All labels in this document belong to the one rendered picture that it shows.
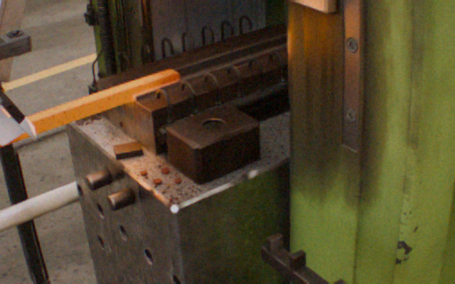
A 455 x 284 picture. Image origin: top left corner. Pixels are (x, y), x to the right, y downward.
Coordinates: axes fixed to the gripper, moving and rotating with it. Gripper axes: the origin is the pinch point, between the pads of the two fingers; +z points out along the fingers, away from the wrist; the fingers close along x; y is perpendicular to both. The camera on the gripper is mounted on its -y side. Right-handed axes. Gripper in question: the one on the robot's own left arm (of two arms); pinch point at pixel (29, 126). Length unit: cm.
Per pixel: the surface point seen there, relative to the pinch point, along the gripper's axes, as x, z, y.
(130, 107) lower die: 0.6, 11.1, -14.4
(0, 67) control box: -38.7, 6.9, -4.7
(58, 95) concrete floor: -224, 129, -27
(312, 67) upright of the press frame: 28.7, 7.9, -32.2
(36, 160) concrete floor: -168, 112, 4
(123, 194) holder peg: 9.4, 15.5, -3.2
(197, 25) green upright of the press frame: -18.6, 21.6, -38.3
